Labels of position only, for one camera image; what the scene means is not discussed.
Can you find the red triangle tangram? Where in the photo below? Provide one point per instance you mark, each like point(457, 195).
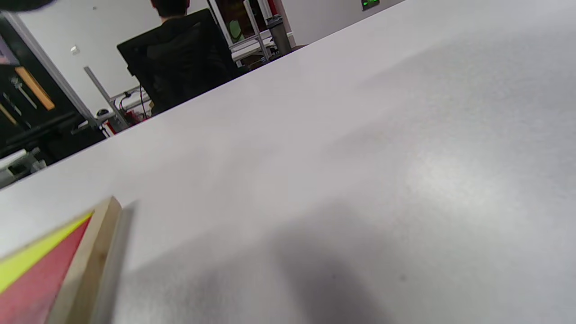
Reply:
point(36, 292)

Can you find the yellow triangle tangram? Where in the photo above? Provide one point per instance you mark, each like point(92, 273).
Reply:
point(27, 263)

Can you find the green exit sign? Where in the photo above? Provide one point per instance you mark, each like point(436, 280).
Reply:
point(370, 4)

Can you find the wooden square tangram tray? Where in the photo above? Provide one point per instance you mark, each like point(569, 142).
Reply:
point(90, 265)

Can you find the grey bottle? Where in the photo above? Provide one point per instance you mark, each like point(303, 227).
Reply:
point(280, 36)

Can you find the black office chair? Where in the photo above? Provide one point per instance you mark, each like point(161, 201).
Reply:
point(180, 63)

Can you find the person's right hand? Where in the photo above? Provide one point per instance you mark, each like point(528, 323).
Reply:
point(22, 4)

